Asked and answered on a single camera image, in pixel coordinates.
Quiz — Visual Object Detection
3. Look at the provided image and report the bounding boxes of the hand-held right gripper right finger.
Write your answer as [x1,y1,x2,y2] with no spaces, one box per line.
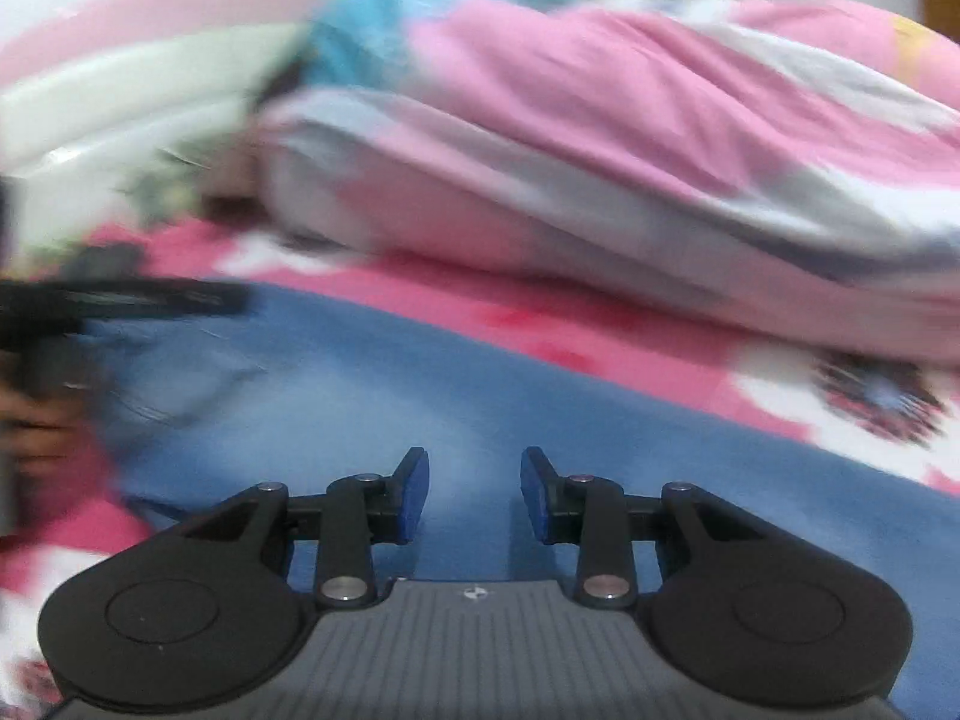
[520,446,767,611]

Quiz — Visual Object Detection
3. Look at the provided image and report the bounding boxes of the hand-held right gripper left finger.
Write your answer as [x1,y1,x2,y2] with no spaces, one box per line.
[184,446,432,611]

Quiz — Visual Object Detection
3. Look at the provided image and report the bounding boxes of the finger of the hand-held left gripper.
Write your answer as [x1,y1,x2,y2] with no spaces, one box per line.
[81,280,254,325]

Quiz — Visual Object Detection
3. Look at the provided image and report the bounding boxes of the blue denim jeans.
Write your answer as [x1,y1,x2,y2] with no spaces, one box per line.
[82,281,960,720]

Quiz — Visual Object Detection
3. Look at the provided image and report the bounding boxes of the person's left hand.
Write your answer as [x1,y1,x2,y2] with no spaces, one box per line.
[0,382,89,477]

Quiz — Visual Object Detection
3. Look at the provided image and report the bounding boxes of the brown cloth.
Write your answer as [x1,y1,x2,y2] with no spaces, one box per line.
[199,64,305,222]

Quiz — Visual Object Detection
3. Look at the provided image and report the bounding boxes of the pink floral bed sheet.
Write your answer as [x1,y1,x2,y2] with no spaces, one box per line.
[0,221,960,720]

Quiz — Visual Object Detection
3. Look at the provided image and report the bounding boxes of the white padded pink headboard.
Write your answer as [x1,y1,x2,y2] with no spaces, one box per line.
[0,0,323,188]

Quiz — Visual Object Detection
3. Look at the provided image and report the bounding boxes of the teal striped blanket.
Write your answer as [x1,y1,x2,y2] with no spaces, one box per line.
[304,0,578,87]

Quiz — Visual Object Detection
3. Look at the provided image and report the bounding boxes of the pink grey quilt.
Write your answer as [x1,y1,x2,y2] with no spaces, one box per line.
[251,0,960,361]

